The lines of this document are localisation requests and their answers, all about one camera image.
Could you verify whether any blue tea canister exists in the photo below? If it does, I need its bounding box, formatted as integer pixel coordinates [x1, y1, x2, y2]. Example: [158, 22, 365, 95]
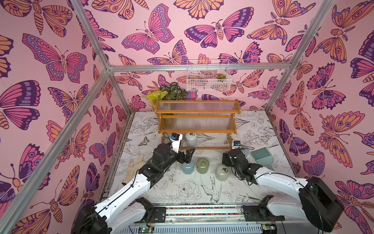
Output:
[182, 161, 195, 175]

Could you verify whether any pale grey-green tea canister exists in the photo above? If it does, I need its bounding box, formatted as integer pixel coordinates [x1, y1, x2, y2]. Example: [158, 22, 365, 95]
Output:
[215, 164, 229, 181]

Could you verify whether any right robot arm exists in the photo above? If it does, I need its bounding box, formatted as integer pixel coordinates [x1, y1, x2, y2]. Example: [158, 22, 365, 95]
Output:
[222, 148, 344, 233]

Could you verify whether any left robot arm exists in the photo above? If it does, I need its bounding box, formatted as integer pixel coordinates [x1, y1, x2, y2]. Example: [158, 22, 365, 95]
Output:
[71, 142, 195, 234]

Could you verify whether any wooden three-tier shelf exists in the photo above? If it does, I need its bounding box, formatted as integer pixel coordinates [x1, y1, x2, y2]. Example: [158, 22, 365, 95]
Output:
[154, 99, 241, 150]

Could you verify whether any beige work glove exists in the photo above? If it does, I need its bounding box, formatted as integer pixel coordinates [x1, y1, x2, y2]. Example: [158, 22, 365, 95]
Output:
[121, 155, 146, 186]

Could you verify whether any potted artificial plant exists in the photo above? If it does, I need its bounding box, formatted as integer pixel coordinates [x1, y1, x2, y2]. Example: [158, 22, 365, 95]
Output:
[145, 82, 188, 108]

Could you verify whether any mint green hand brush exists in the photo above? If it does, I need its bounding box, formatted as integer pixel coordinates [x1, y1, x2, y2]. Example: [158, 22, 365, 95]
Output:
[250, 148, 274, 171]

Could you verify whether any small green succulent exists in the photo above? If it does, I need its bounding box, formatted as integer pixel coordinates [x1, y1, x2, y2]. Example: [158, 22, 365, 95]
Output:
[216, 74, 227, 80]

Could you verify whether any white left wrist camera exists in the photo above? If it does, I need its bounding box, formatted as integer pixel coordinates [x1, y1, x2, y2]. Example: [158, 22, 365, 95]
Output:
[169, 133, 183, 153]

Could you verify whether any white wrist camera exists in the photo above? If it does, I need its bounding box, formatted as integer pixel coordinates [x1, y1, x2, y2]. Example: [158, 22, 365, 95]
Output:
[169, 133, 183, 153]
[232, 140, 242, 149]

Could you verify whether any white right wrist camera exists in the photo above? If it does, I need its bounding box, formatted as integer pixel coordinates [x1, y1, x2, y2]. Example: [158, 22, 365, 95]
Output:
[232, 140, 242, 149]

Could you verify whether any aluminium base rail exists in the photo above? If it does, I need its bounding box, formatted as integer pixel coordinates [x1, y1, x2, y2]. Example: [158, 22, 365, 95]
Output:
[78, 202, 319, 234]

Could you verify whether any white wire basket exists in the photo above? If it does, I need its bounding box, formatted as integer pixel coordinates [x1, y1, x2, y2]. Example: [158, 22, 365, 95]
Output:
[186, 59, 232, 92]

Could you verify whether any left aluminium frame post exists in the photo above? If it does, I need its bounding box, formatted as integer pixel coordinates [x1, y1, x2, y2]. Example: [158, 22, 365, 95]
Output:
[71, 1, 131, 115]

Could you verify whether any aluminium frame post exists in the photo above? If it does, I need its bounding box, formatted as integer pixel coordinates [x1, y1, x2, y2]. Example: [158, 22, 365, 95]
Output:
[71, 1, 131, 115]
[265, 0, 335, 113]

